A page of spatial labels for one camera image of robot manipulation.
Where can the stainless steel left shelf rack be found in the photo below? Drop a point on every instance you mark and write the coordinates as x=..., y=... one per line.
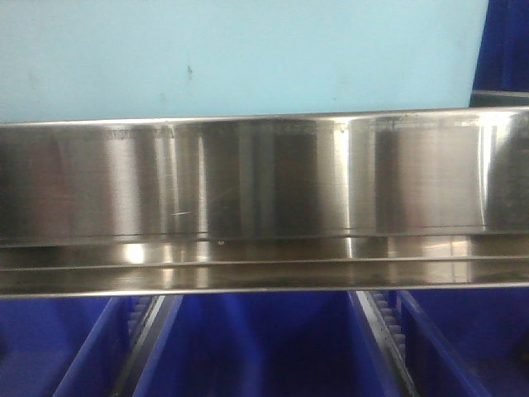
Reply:
x=367, y=204

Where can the blue bin lower middle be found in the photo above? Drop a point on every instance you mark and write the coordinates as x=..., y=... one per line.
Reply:
x=269, y=344

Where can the blue bin upper right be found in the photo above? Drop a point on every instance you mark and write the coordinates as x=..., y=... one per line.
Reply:
x=501, y=76

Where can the blue bin lower right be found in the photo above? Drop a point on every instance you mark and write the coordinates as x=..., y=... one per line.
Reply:
x=466, y=342

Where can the light blue plastic bin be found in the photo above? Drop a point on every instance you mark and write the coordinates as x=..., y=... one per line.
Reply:
x=70, y=60

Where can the blue bin lower left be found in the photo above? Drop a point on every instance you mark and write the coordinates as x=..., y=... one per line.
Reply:
x=65, y=347

